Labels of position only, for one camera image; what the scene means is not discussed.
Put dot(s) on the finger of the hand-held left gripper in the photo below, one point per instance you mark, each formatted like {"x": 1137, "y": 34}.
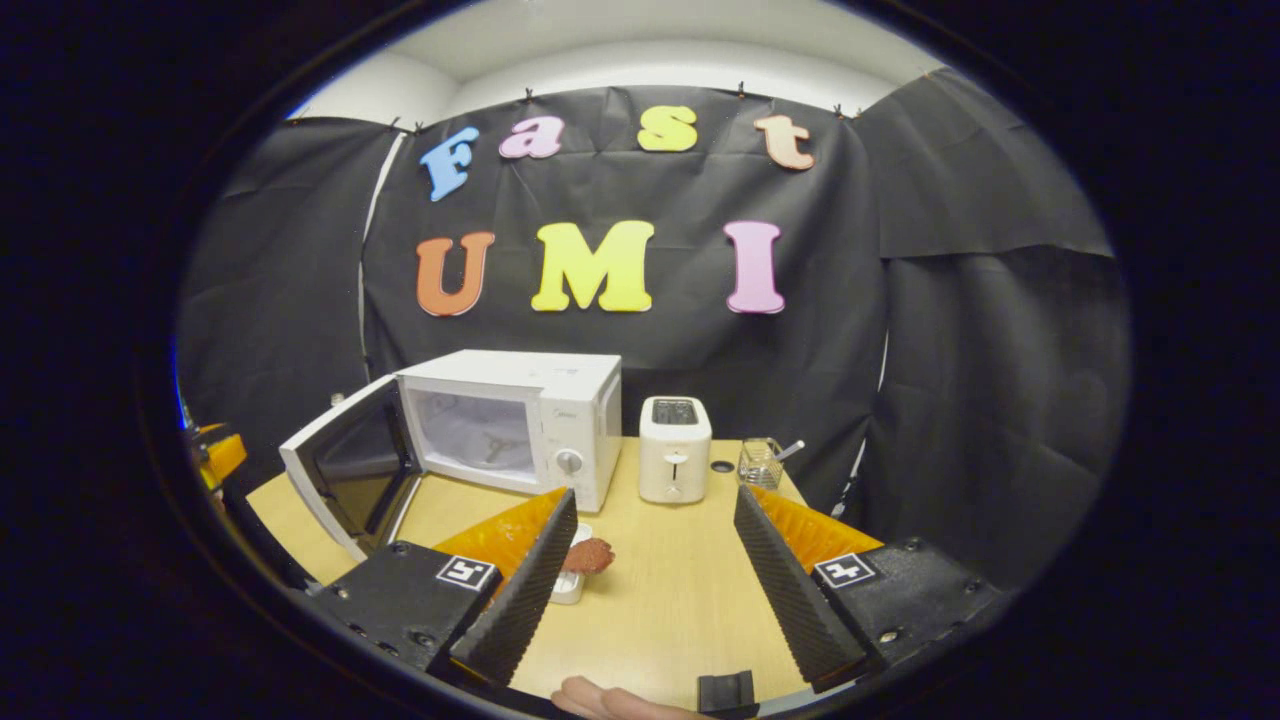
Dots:
{"x": 225, "y": 455}

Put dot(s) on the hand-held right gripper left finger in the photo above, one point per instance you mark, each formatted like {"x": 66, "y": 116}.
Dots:
{"x": 520, "y": 600}

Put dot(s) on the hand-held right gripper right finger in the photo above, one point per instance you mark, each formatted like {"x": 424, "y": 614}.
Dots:
{"x": 795, "y": 600}

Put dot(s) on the red-brown meat piece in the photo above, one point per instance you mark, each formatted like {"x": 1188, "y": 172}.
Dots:
{"x": 590, "y": 555}

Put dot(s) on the white microwave oven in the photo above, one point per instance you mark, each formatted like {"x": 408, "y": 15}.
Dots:
{"x": 580, "y": 400}

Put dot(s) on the white plastic tray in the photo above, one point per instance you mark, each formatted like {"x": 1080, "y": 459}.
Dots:
{"x": 567, "y": 590}

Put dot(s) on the white toaster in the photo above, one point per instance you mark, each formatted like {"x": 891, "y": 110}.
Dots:
{"x": 675, "y": 470}

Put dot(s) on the black backdrop cloth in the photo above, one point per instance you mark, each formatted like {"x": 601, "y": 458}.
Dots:
{"x": 680, "y": 340}

